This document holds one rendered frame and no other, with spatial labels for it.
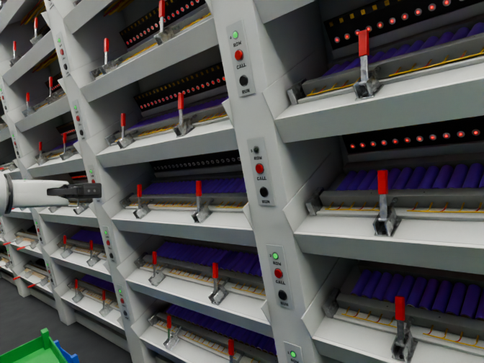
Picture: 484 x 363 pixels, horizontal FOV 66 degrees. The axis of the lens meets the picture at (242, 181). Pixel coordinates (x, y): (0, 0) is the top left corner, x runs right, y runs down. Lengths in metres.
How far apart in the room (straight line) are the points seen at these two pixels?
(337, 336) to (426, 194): 0.29
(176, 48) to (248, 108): 0.23
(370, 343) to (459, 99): 0.41
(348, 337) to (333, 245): 0.17
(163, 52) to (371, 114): 0.48
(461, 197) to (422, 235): 0.07
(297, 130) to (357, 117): 0.11
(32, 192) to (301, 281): 0.51
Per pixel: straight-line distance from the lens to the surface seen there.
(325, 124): 0.59
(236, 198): 0.83
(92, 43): 1.29
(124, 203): 1.22
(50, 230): 1.90
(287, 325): 0.77
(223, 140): 0.74
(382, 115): 0.55
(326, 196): 0.68
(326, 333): 0.74
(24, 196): 0.78
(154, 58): 0.89
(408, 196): 0.61
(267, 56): 0.66
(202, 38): 0.76
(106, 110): 1.25
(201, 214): 0.86
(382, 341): 0.70
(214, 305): 0.92
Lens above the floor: 0.73
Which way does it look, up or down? 8 degrees down
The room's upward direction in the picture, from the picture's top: 11 degrees counter-clockwise
